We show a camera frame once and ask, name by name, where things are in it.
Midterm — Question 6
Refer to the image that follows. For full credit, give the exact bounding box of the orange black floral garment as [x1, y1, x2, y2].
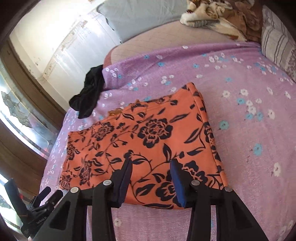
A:
[59, 83, 228, 209]

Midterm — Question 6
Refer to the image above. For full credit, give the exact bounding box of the stained glass wooden door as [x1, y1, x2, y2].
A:
[1, 40, 65, 233]

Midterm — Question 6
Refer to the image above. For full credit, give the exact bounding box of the purple floral bed sheet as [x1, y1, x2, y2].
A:
[41, 42, 295, 240]

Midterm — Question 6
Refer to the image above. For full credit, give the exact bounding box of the pink quilted mattress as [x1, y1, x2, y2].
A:
[103, 21, 231, 67]

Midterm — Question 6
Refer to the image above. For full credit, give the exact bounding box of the striped grey pillow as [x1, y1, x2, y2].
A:
[261, 6, 295, 81]

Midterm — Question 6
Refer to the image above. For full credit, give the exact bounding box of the beige brown patterned blanket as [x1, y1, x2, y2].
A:
[180, 1, 263, 43]

